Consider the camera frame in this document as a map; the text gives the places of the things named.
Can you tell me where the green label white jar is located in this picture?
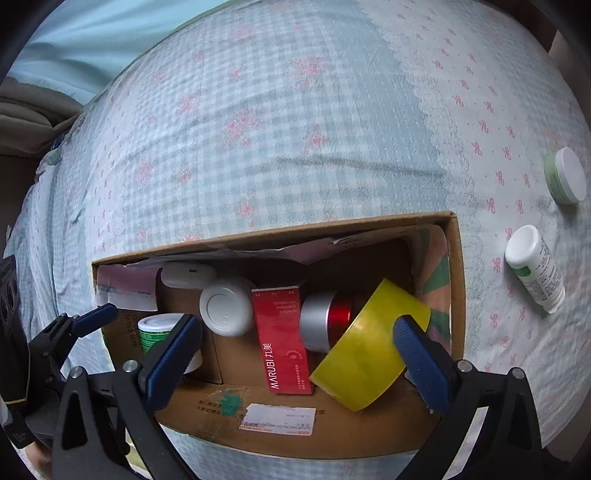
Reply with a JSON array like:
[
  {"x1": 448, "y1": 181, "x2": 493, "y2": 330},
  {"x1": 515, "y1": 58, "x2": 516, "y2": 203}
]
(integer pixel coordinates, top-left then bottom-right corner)
[{"x1": 137, "y1": 313, "x2": 204, "y2": 375}]

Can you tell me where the white earbuds case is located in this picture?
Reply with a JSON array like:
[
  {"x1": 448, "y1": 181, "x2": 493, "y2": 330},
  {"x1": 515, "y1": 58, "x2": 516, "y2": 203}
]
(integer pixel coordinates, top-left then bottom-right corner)
[{"x1": 160, "y1": 262, "x2": 217, "y2": 290}]

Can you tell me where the white round plastic bottle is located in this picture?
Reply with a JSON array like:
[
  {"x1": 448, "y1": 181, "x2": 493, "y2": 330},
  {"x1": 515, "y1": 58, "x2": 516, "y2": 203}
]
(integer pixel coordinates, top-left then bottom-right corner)
[{"x1": 199, "y1": 277, "x2": 254, "y2": 338}]

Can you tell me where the yellow tape roll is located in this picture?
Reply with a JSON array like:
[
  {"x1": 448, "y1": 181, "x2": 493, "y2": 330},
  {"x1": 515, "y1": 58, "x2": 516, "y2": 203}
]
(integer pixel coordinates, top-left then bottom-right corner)
[{"x1": 311, "y1": 279, "x2": 431, "y2": 412}]

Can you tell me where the red cosmetics box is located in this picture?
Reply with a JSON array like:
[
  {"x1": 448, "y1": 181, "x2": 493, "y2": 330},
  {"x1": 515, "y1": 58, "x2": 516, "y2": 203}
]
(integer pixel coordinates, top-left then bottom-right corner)
[{"x1": 252, "y1": 286, "x2": 314, "y2": 395}]

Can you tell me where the white cap pill bottle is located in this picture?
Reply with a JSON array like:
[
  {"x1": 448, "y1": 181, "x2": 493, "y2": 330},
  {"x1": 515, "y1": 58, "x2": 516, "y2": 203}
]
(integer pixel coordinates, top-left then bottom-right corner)
[{"x1": 505, "y1": 225, "x2": 566, "y2": 314}]

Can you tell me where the red silver jar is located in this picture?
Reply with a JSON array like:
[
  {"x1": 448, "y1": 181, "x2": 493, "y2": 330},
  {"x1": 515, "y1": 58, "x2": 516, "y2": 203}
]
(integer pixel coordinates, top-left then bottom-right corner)
[{"x1": 300, "y1": 291, "x2": 353, "y2": 353}]

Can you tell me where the pale green lid jar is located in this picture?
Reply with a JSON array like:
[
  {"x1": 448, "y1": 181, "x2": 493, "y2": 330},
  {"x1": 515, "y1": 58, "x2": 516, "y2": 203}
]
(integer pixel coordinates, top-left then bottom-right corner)
[{"x1": 543, "y1": 147, "x2": 587, "y2": 205}]

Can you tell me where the person left hand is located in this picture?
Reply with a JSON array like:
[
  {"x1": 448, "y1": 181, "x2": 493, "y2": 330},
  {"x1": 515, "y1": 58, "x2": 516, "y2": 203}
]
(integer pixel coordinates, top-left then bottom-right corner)
[{"x1": 19, "y1": 442, "x2": 52, "y2": 479}]

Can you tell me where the open cardboard box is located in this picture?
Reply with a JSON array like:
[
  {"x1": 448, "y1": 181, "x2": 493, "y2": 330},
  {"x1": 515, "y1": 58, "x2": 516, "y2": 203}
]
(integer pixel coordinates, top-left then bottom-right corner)
[{"x1": 92, "y1": 212, "x2": 466, "y2": 460}]

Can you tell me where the dark brown curtain left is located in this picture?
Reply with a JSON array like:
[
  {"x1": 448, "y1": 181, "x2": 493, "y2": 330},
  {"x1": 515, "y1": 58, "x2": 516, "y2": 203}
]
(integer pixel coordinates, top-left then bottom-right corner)
[{"x1": 0, "y1": 78, "x2": 83, "y2": 158}]

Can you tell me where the checkered floral bed quilt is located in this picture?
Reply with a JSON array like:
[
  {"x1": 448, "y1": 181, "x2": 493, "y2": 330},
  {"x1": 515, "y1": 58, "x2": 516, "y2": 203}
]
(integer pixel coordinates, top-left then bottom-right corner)
[{"x1": 3, "y1": 0, "x2": 591, "y2": 480}]

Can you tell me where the light blue sheer curtain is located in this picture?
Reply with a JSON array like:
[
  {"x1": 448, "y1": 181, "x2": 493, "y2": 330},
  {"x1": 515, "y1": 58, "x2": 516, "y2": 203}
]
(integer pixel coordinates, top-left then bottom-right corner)
[{"x1": 8, "y1": 0, "x2": 221, "y2": 105}]

